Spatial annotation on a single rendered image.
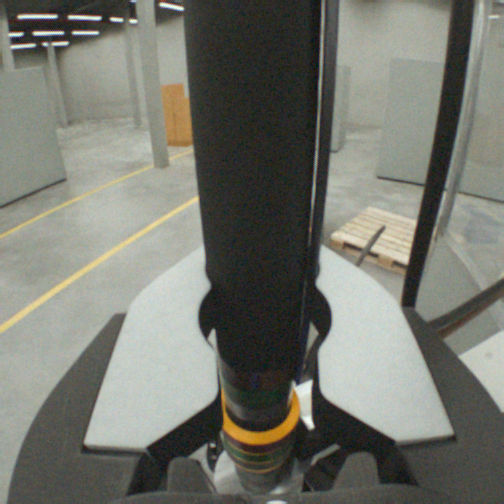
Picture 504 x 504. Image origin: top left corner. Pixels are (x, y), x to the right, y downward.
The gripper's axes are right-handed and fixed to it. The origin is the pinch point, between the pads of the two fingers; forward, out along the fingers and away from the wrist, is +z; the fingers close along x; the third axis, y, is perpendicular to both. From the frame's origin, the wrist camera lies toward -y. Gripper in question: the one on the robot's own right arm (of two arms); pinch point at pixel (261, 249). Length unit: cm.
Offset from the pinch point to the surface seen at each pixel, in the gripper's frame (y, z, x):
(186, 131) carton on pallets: 117, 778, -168
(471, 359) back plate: 32, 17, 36
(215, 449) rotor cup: 36.6, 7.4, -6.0
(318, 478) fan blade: 24.9, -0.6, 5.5
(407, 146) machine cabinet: 90, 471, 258
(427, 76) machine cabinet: -25, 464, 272
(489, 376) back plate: 31.2, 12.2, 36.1
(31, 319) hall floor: 156, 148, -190
